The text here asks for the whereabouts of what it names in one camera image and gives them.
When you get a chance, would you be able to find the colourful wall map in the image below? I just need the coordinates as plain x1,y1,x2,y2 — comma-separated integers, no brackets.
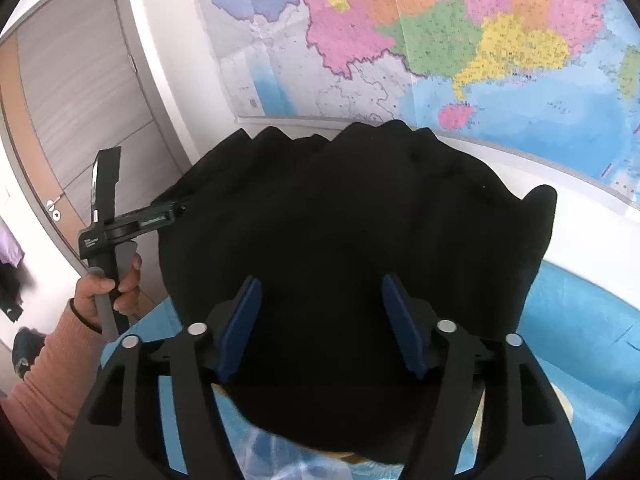
196,0,639,200

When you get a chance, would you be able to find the grey wooden door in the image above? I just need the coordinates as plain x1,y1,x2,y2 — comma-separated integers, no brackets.
0,0,194,319

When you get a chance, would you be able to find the person's left hand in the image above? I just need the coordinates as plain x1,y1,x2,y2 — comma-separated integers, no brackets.
73,254,142,332

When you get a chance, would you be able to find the lilac garment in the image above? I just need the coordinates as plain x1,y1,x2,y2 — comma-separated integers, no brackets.
0,219,24,268

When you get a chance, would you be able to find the blue cloud-print bed sheet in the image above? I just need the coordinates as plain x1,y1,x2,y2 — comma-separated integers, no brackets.
101,262,639,479

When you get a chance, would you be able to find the brown folded garment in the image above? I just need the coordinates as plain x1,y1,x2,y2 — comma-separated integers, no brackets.
317,451,368,465

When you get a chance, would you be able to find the large black garment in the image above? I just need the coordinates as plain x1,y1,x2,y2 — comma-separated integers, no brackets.
158,120,558,465

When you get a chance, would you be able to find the black hanging garment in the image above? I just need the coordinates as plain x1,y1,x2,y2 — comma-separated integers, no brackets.
0,263,23,323

